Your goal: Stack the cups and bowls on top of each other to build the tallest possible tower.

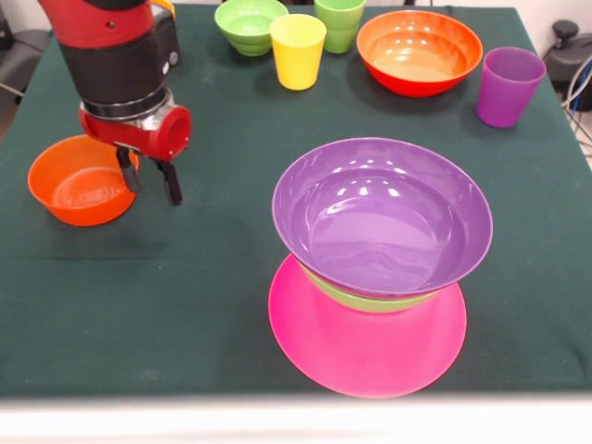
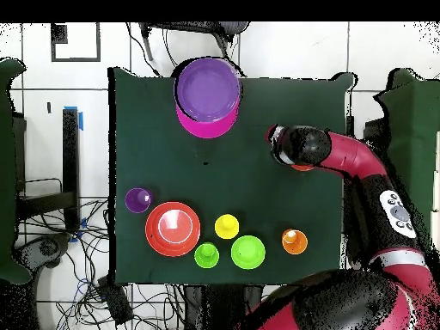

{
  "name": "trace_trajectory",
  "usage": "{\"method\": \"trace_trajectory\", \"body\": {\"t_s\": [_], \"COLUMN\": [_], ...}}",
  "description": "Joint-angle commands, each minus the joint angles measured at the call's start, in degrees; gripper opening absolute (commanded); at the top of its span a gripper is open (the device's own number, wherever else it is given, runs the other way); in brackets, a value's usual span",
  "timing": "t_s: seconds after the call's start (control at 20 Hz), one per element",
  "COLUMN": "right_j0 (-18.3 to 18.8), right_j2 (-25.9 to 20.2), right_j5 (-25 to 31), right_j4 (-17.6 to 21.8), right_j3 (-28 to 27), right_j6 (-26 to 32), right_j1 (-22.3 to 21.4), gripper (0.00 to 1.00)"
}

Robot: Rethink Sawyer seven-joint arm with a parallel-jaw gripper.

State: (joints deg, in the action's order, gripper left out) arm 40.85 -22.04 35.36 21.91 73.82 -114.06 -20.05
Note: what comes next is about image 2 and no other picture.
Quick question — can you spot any green cloth side table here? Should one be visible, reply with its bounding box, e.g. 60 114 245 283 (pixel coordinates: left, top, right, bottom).
374 67 440 228
0 57 34 284

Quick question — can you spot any black power box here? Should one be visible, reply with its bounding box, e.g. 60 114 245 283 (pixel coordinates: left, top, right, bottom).
97 274 134 326

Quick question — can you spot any pink plastic bowl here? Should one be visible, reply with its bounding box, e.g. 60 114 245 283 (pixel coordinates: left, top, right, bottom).
175 102 240 139

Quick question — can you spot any orange plastic cup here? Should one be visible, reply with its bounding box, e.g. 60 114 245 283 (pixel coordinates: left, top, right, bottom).
281 228 309 256

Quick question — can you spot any green plastic cup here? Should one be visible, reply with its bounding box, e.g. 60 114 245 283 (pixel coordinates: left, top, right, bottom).
193 241 220 270

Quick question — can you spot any large red-orange plastic bowl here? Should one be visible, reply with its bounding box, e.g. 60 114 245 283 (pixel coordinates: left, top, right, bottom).
144 201 202 258

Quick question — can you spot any dark green tablecloth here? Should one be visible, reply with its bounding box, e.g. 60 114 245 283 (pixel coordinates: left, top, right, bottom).
107 66 355 286

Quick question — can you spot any tangle of floor cables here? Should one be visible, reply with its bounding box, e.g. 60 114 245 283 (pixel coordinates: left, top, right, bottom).
16 197 193 330

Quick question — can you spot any blue tape strip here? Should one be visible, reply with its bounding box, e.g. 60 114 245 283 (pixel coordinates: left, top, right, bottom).
63 105 84 131

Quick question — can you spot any black camera tripod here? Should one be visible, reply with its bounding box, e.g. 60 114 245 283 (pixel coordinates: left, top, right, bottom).
138 21 250 71

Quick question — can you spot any black chair base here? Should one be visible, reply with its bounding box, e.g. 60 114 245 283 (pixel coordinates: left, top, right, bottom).
13 231 73 286

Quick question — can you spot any purple plastic bowl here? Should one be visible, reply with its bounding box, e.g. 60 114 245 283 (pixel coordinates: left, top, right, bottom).
174 57 241 123

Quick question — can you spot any black metal stand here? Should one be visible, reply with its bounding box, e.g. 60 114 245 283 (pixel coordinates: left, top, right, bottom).
15 107 82 231
345 114 389 149

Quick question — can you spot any yellow plastic cup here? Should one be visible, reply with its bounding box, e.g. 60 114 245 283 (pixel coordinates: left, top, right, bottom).
213 213 241 241

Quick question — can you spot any purple plastic cup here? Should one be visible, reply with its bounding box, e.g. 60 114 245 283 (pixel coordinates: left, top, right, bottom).
124 187 154 215

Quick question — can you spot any small green plastic bowl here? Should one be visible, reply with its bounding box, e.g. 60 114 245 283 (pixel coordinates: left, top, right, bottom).
230 235 266 271

